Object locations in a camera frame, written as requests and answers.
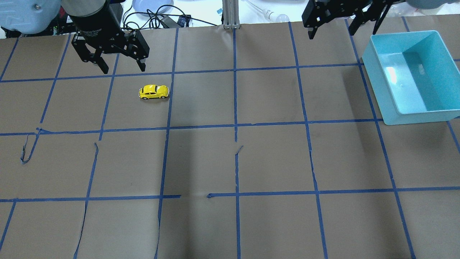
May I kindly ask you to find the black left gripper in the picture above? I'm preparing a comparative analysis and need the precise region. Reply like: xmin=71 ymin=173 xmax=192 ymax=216
xmin=67 ymin=0 xmax=150 ymax=74

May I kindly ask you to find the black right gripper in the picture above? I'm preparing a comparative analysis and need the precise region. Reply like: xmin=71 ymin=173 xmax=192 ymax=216
xmin=301 ymin=0 xmax=390 ymax=40

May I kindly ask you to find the yellow toy beetle car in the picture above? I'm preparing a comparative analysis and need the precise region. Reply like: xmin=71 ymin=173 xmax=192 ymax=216
xmin=138 ymin=84 xmax=170 ymax=100

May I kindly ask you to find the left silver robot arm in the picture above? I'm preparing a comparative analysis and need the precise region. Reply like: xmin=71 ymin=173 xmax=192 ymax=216
xmin=0 ymin=0 xmax=150 ymax=74

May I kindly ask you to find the blue plate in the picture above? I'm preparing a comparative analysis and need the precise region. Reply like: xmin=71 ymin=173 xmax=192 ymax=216
xmin=132 ymin=0 xmax=174 ymax=16

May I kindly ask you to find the black power adapter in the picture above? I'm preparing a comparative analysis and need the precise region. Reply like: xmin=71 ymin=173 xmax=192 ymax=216
xmin=160 ymin=15 xmax=191 ymax=28

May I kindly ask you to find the light bulb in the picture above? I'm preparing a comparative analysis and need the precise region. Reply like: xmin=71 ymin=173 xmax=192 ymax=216
xmin=262 ymin=9 xmax=290 ymax=23

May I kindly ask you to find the light blue plastic bin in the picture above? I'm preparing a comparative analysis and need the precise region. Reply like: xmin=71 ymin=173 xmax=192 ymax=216
xmin=362 ymin=31 xmax=460 ymax=125

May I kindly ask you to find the aluminium frame post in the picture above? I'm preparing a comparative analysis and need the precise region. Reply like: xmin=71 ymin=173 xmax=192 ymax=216
xmin=221 ymin=0 xmax=240 ymax=30

